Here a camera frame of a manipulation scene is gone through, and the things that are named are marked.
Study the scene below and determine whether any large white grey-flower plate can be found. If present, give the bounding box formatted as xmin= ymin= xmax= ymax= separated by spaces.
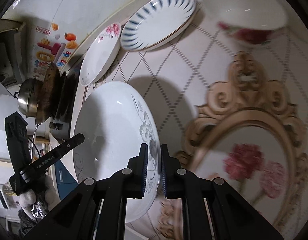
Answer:
xmin=73 ymin=81 xmax=161 ymax=222

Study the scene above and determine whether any white pink-blossom plate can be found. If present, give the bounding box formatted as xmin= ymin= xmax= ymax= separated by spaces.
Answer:
xmin=79 ymin=22 xmax=121 ymax=87

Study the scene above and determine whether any white blue-leaf plate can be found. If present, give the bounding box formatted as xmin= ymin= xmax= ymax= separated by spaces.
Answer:
xmin=120 ymin=0 xmax=197 ymax=51

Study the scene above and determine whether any white red-flower bowl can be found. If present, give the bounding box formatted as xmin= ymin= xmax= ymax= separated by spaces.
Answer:
xmin=202 ymin=0 xmax=288 ymax=47

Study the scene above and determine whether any white gloved left hand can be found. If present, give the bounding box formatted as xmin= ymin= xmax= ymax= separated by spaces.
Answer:
xmin=19 ymin=175 xmax=61 ymax=221

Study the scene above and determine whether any black gas stove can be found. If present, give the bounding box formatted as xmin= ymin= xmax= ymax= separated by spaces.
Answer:
xmin=49 ymin=69 xmax=79 ymax=141

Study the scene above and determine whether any steel steamer pot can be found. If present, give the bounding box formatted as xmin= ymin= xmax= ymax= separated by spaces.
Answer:
xmin=13 ymin=78 xmax=43 ymax=118

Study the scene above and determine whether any dark frying pan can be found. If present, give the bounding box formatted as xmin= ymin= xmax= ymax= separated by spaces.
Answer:
xmin=35 ymin=62 xmax=66 ymax=125

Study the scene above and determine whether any patterned pink tablecloth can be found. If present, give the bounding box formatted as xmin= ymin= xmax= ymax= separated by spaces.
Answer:
xmin=104 ymin=0 xmax=308 ymax=239

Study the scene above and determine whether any colourful wall sticker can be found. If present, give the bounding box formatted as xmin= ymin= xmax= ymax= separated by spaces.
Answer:
xmin=30 ymin=23 xmax=78 ymax=80

